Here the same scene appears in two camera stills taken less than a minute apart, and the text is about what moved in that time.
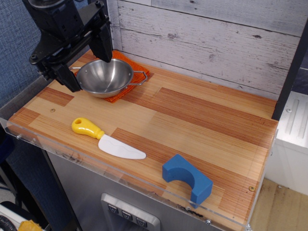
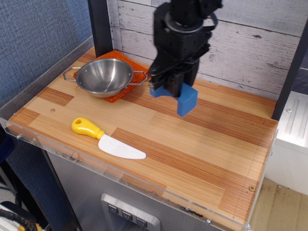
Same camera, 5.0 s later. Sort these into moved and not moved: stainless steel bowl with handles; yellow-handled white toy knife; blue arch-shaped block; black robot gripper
Moved: black robot gripper; blue arch-shaped block
Not moved: yellow-handled white toy knife; stainless steel bowl with handles
